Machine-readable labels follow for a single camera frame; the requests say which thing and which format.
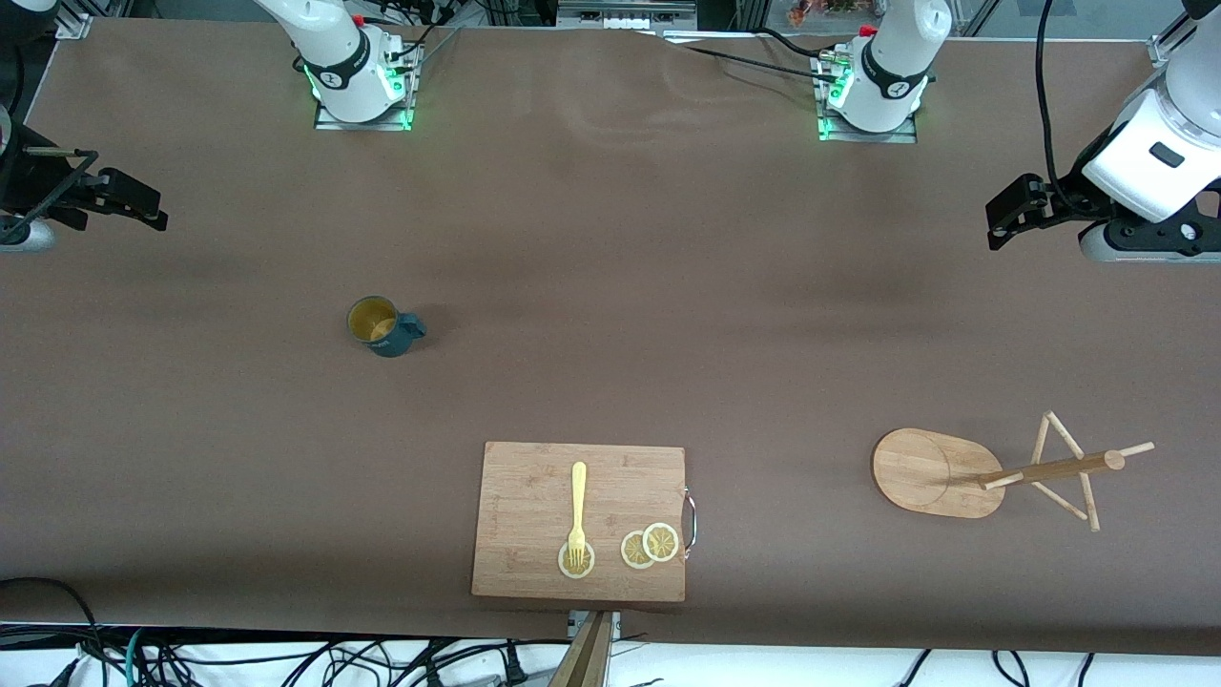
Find teal mug yellow inside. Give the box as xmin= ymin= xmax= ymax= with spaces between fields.
xmin=346 ymin=295 xmax=428 ymax=359

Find wooden mug rack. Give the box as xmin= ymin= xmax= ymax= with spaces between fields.
xmin=872 ymin=410 xmax=1156 ymax=533

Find brown table mat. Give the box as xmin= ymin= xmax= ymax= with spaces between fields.
xmin=0 ymin=17 xmax=1221 ymax=657

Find white power strip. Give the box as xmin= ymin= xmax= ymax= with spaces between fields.
xmin=557 ymin=0 xmax=698 ymax=30

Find yellow plastic fork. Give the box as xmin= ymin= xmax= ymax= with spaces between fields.
xmin=568 ymin=462 xmax=590 ymax=566

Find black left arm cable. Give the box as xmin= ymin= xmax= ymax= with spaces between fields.
xmin=1036 ymin=0 xmax=1090 ymax=209

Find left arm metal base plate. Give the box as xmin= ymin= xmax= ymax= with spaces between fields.
xmin=817 ymin=52 xmax=920 ymax=145

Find aluminium frame profile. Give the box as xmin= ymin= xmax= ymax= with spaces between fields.
xmin=1149 ymin=0 xmax=1205 ymax=68

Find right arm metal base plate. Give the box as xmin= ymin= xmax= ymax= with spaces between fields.
xmin=314 ymin=40 xmax=424 ymax=133

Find short black table cable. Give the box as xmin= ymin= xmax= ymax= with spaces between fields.
xmin=758 ymin=27 xmax=840 ymax=64

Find long black table cable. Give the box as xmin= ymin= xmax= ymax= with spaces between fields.
xmin=663 ymin=34 xmax=840 ymax=83

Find black looped floor cable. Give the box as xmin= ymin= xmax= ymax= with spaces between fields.
xmin=0 ymin=576 xmax=108 ymax=669

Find wooden cutting board metal handle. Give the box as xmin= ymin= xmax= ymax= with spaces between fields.
xmin=471 ymin=441 xmax=698 ymax=603

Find wooden post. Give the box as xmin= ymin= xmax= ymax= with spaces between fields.
xmin=548 ymin=611 xmax=614 ymax=687

